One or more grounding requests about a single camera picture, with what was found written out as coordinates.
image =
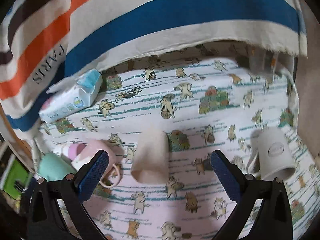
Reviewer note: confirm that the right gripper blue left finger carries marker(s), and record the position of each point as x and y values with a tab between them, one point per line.
45	220

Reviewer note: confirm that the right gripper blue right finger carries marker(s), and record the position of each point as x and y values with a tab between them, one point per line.
274	219

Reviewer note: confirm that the beige square cup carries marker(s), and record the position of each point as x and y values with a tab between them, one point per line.
151	161

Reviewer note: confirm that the mint green cup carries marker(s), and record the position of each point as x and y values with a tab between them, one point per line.
52	167

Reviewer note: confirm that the pink and white cup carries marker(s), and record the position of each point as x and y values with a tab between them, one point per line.
69	151

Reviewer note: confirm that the pink and cream mug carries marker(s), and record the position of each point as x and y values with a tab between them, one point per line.
90	150

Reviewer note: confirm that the baby wipes pack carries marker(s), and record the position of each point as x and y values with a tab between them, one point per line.
73	98

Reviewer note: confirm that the cat print bed sheet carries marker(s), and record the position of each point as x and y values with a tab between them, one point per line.
201	104

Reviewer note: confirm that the striped Paris canvas cloth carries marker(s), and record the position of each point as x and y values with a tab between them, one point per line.
44	42

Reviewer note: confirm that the grey mug with handle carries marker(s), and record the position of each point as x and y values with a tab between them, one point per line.
271	156

